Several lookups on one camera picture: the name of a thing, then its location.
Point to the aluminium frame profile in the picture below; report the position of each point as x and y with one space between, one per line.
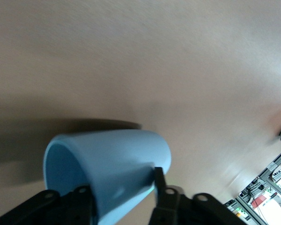
275 164

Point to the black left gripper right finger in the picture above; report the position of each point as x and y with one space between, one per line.
178 211

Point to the light blue plastic cup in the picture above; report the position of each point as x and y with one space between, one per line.
121 152

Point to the brown table cloth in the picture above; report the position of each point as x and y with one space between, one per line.
131 58

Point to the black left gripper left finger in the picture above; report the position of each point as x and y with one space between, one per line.
49 208

